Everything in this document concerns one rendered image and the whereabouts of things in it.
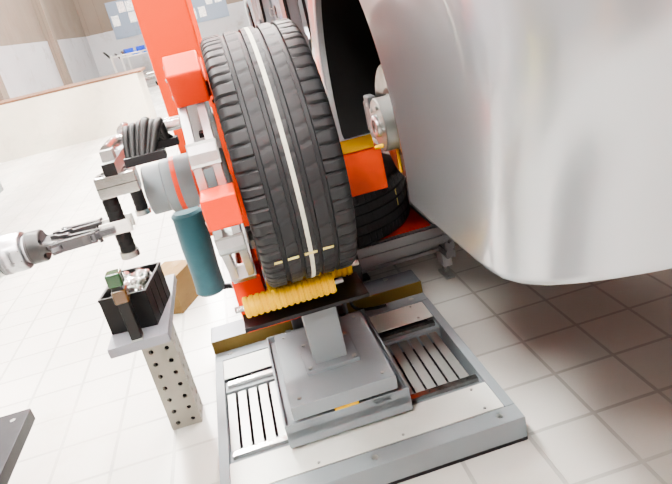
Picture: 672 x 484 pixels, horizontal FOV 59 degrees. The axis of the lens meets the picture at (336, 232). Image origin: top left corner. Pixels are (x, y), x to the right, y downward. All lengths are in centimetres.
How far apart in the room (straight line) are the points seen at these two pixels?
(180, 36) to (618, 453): 173
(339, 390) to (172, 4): 127
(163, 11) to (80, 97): 748
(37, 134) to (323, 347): 824
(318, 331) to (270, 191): 59
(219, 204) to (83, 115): 831
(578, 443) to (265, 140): 113
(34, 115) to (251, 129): 844
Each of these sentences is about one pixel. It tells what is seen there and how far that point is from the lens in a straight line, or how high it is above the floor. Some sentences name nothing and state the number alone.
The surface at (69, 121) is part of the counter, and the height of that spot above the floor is 33.
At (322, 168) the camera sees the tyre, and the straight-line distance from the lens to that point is 128.
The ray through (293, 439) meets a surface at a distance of 174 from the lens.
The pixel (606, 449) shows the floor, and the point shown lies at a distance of 177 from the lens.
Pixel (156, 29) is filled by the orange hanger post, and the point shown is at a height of 122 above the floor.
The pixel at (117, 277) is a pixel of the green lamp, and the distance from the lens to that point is 169.
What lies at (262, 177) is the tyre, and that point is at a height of 89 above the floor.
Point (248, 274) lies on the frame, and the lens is 154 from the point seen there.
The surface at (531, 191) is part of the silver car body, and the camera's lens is 85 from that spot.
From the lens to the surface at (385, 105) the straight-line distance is 164.
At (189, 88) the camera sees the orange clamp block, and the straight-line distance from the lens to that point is 135.
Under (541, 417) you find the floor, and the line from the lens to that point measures 186.
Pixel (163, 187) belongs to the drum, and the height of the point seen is 86.
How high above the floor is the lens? 121
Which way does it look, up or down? 21 degrees down
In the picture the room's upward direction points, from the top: 13 degrees counter-clockwise
